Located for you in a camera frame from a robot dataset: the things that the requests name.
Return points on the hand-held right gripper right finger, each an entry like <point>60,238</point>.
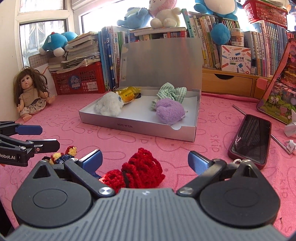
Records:
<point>200,162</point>

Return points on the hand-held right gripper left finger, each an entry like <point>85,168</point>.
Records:
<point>91,162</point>

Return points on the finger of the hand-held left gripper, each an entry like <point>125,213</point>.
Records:
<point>46,145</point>
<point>30,130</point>

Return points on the yellow red crochet piece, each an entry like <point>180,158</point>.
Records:
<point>72,150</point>

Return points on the purple plush toy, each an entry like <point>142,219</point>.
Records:
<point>168,111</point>

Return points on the white plush toy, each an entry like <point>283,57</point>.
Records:
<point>108,104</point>

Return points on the green floral scrunchie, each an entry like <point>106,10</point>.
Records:
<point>155,104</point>

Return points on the green gingham scrunchie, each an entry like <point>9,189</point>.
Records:
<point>172,91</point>

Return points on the yellow snack packet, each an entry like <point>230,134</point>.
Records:
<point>128,93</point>

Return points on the black round cap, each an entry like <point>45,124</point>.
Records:
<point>138,96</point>

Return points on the grey cardboard box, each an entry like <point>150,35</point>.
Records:
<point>161,62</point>

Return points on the pink printed blanket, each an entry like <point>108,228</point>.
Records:
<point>69,129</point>

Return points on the brown haired doll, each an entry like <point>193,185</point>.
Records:
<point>30,95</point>

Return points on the black smartphone red case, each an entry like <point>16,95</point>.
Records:
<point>252,139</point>

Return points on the metal straw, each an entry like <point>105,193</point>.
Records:
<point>239,109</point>

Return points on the white grid board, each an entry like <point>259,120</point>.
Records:
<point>37,60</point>

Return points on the red plastic crate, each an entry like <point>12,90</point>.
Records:
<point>81,78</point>

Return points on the black binder clip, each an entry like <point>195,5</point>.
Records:
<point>112,89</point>

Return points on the wooden drawer organizer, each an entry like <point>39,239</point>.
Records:
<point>231,85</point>

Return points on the blue white cat plush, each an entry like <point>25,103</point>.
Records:
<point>53,42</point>

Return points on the small white origami figure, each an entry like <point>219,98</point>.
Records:
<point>291,146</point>

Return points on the stack of worn books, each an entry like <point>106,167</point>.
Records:
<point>81,51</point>

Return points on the white framed window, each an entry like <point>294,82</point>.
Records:
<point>34,34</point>

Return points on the white origami rabbit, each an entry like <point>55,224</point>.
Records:
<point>290,129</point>

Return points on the row of thin blue books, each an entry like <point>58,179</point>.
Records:
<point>108,58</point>

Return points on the white label printer carton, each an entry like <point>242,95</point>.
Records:
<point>235,60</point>

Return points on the small dark bottle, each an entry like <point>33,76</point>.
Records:
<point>253,68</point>

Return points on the round lidded tub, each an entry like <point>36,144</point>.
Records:
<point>237,38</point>

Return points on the row of colourful books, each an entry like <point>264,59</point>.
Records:
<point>266,46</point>

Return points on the pile of flat books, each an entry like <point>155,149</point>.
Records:
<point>159,31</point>

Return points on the blue elephant plush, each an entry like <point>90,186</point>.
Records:
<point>134,18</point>

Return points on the pink white sheep plush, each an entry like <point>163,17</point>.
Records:
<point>164,16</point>

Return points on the large blue white plush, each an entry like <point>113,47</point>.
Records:
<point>219,9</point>

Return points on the red plastic basket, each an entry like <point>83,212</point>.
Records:
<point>266,11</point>

